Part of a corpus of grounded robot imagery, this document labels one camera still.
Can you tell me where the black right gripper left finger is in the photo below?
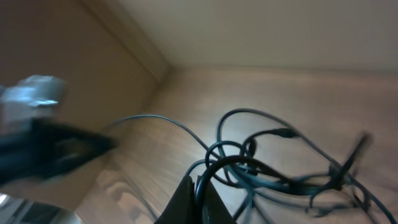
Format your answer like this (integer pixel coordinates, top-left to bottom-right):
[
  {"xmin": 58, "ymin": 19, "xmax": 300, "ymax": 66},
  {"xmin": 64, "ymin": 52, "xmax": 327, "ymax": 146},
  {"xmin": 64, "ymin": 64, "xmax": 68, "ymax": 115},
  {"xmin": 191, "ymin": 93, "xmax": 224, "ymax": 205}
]
[{"xmin": 154, "ymin": 175, "xmax": 195, "ymax": 224}]

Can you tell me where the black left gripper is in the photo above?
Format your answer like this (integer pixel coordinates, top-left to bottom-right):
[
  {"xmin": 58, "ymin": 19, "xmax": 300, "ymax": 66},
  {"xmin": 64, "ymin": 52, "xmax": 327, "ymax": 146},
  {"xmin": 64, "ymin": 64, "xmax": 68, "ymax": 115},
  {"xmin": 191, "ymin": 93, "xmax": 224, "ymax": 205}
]
[{"xmin": 1, "ymin": 119, "xmax": 117, "ymax": 184}]

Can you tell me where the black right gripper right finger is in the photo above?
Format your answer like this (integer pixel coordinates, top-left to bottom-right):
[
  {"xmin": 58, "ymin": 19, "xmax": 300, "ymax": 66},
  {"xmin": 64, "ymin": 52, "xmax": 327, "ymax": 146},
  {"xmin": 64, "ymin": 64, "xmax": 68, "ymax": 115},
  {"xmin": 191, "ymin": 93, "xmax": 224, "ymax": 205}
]
[{"xmin": 196, "ymin": 182, "xmax": 236, "ymax": 224}]

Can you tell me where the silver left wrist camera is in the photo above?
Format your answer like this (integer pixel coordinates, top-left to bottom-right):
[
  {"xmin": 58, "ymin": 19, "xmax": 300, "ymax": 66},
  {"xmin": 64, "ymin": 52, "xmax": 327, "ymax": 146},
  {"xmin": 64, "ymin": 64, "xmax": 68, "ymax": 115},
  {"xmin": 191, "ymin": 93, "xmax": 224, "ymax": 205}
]
[{"xmin": 1, "ymin": 75, "xmax": 66, "ymax": 134}]

